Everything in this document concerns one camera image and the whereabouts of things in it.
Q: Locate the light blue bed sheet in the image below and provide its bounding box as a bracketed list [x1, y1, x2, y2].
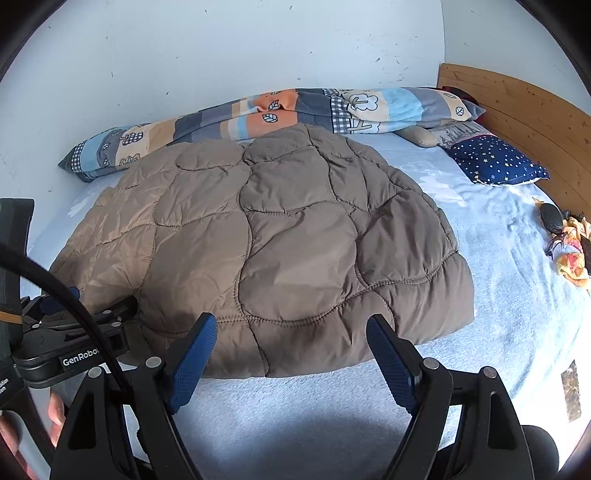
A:
[18, 134, 591, 480]

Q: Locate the dark patterned glasses case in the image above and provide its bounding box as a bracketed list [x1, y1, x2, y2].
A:
[538, 202, 564, 236]

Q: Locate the wooden headboard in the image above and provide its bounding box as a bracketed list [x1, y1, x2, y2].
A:
[436, 62, 591, 241]

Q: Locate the small beige pillow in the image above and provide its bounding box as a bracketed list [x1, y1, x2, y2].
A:
[394, 124, 439, 148]

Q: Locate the dark red cloth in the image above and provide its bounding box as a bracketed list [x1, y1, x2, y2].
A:
[436, 84, 481, 109]

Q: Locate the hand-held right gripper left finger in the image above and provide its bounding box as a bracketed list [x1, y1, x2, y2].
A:
[50, 312, 219, 480]

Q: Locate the yellow floral scarf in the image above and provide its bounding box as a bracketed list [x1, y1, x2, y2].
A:
[531, 196, 591, 289]

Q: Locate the brown puffer coat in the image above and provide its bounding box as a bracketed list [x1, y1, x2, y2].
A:
[48, 122, 476, 379]

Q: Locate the navy star print pillow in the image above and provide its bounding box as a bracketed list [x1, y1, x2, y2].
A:
[447, 135, 551, 186]

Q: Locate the patchwork cartoon quilt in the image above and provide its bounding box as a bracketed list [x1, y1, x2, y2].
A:
[58, 87, 486, 183]

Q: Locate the dark patterned card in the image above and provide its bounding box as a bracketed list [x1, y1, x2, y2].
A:
[560, 360, 583, 423]

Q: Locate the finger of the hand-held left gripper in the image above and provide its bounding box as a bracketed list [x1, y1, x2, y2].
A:
[25, 295, 139, 343]
[21, 286, 80, 320]

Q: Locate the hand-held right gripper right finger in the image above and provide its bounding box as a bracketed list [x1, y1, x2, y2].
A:
[366, 314, 539, 480]

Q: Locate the person's left hand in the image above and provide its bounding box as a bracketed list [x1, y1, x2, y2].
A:
[0, 390, 65, 480]

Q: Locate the black cable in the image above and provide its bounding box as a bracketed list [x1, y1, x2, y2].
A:
[0, 242, 139, 425]

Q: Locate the white grey printed pillow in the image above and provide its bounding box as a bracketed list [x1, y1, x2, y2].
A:
[434, 119, 492, 149]

